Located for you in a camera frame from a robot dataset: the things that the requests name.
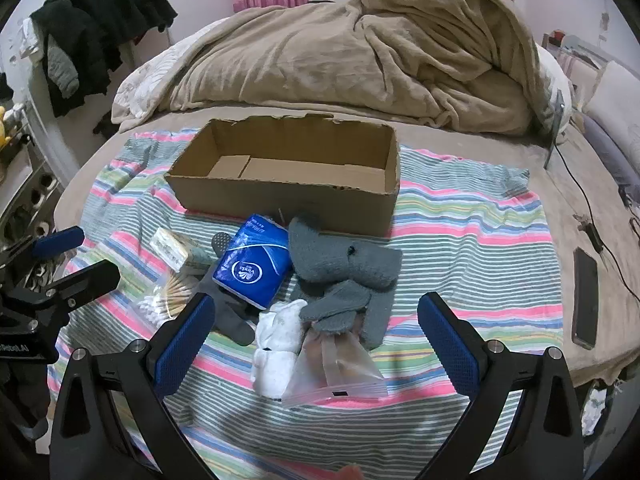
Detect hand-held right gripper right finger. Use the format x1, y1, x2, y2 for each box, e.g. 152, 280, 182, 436
417, 292, 586, 480

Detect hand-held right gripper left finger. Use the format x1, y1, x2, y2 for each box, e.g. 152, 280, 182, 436
50, 292, 236, 480

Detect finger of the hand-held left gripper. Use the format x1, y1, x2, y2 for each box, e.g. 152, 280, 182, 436
44, 259, 122, 314
0, 226, 85, 273

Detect clear pack of wooden sticks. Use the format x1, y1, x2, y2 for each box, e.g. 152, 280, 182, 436
150, 227, 213, 271

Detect white socks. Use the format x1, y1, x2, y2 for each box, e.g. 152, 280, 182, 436
252, 299, 308, 401

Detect blue tissue pack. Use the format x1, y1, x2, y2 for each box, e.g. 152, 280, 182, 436
212, 214, 293, 309

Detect grey knitted glove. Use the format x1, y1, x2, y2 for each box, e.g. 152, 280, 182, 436
287, 214, 404, 293
299, 280, 390, 350

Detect clear zip bag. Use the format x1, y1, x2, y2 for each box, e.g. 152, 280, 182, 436
281, 327, 388, 408

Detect cardboard box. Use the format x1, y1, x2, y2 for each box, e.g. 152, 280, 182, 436
164, 114, 401, 236

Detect striped towel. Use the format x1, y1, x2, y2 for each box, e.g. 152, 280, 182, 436
50, 130, 563, 480

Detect dark cloth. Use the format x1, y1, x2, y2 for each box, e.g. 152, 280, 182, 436
92, 112, 121, 136

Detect yellow toy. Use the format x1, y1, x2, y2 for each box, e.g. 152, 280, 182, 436
0, 105, 26, 151

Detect black smartphone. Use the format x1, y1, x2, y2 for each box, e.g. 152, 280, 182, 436
571, 246, 600, 351

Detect white patterned cloth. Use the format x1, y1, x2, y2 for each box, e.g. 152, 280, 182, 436
580, 380, 623, 436

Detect grey hanging garment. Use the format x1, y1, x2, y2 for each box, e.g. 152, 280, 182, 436
47, 45, 81, 96

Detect bed with beige sheet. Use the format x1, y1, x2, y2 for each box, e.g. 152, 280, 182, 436
52, 5, 640, 391

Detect black hanging clothes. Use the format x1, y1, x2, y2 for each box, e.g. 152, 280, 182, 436
30, 0, 178, 118

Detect dark tablet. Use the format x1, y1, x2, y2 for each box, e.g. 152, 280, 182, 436
542, 85, 566, 171

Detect lavender grey pillow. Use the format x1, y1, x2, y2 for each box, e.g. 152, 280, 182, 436
582, 110, 640, 196

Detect white floral pillow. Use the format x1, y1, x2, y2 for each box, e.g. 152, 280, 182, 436
582, 60, 640, 131

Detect beige fleece blanket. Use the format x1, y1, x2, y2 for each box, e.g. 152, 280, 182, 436
111, 0, 546, 136

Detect black cable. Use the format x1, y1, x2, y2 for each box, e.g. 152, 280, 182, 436
552, 142, 640, 306

